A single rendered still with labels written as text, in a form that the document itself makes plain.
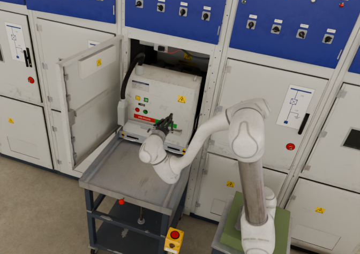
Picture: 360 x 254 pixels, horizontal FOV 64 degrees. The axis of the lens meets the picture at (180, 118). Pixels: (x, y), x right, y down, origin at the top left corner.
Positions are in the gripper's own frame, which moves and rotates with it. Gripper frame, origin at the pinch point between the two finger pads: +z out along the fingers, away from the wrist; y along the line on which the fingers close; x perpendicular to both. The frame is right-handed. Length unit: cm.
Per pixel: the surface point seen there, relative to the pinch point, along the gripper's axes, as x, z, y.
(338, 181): -36, 30, 120
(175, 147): -32.2, 12.2, 3.4
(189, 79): 15.8, 27.0, 3.4
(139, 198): -39, -36, -4
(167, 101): 3.5, 13.4, -6.2
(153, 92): 6.9, 13.4, -16.6
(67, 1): 51, 26, -85
